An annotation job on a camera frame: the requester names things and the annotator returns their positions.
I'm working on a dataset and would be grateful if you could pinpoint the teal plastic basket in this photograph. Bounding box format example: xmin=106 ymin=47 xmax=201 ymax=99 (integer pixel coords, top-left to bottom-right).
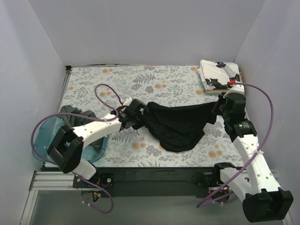
xmin=34 ymin=117 xmax=108 ymax=160

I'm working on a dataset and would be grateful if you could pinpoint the aluminium rail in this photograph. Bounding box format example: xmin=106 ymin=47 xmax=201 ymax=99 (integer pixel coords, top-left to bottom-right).
xmin=20 ymin=170 xmax=293 ymax=225

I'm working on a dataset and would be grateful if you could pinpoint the black t shirt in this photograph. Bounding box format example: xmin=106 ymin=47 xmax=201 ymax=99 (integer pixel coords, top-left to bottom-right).
xmin=145 ymin=102 xmax=217 ymax=153

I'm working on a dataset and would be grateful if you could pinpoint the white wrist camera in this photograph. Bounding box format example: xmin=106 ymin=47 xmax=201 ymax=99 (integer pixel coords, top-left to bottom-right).
xmin=119 ymin=97 xmax=133 ymax=107
xmin=223 ymin=80 xmax=245 ymax=98

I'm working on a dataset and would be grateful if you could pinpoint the grey t shirt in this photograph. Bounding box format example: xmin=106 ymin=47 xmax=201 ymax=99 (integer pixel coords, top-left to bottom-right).
xmin=59 ymin=105 xmax=96 ymax=128

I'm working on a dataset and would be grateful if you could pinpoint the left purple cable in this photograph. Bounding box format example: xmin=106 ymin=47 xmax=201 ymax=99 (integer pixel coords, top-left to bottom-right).
xmin=30 ymin=83 xmax=124 ymax=162

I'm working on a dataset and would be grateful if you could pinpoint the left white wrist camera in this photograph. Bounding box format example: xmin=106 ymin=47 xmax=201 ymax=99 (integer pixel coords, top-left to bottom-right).
xmin=119 ymin=97 xmax=133 ymax=107

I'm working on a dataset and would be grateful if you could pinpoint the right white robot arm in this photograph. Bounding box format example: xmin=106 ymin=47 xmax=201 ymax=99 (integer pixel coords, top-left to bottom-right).
xmin=212 ymin=92 xmax=293 ymax=223

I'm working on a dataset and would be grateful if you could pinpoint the floral table cloth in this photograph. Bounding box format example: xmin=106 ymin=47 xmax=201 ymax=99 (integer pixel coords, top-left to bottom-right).
xmin=48 ymin=66 xmax=259 ymax=167

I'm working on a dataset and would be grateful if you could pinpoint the white printed folded t shirt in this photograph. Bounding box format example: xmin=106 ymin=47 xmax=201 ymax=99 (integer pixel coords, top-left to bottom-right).
xmin=197 ymin=60 xmax=240 ymax=85

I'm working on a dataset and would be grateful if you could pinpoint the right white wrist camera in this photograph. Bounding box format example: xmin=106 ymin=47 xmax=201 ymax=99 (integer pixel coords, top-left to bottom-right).
xmin=223 ymin=80 xmax=245 ymax=98

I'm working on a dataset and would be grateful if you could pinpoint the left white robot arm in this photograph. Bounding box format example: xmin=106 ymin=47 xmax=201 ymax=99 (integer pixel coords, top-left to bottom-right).
xmin=47 ymin=99 xmax=147 ymax=188

